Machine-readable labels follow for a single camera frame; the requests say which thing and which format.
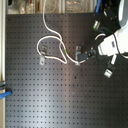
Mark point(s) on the metal cable clip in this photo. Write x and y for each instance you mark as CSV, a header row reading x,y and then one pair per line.
x,y
77,53
42,57

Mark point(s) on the blue clamp at left edge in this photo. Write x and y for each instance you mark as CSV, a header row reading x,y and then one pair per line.
x,y
4,91

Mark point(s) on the black perforated pegboard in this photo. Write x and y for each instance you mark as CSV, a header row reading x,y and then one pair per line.
x,y
56,95

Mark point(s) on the right metal cable clip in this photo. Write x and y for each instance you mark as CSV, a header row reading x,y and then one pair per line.
x,y
77,53

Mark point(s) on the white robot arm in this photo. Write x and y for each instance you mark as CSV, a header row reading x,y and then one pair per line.
x,y
121,31

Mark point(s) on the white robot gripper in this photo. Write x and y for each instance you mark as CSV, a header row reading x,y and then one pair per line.
x,y
109,46

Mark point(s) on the left metal cable clip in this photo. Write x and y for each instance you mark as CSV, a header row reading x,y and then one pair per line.
x,y
42,57

